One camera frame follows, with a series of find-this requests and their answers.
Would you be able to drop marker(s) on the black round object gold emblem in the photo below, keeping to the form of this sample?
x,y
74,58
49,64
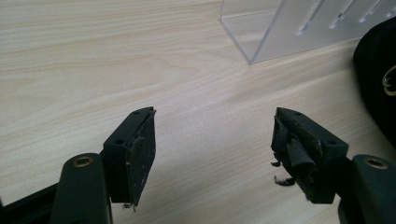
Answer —
x,y
378,81

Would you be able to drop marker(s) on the clear acrylic slotted rack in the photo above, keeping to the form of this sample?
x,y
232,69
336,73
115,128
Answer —
x,y
280,28

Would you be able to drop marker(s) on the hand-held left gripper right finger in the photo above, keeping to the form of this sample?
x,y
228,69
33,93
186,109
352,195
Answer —
x,y
311,155

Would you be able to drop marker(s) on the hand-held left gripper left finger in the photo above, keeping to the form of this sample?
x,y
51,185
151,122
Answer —
x,y
130,155

